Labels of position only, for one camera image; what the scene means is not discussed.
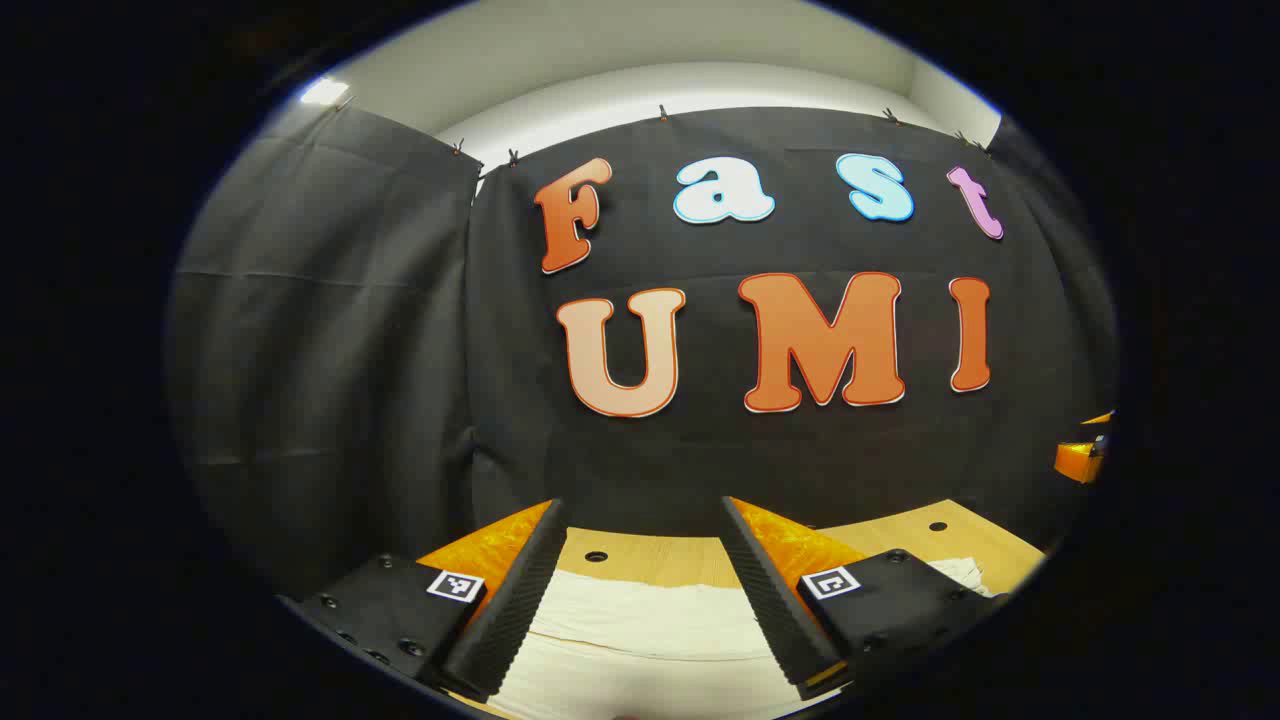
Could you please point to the ceiling light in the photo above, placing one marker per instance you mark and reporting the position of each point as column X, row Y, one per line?
column 322, row 91

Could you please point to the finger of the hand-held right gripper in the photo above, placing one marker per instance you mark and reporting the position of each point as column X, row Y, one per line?
column 1100, row 417
column 1080, row 462

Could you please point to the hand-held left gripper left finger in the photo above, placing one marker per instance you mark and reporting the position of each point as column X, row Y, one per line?
column 515, row 600

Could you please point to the black backdrop cloth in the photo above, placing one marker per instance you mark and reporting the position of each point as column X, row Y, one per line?
column 400, row 350

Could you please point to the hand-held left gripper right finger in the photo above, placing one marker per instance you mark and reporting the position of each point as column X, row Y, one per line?
column 770, row 600

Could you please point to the white jeans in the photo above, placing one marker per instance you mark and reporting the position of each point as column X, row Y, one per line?
column 640, row 620

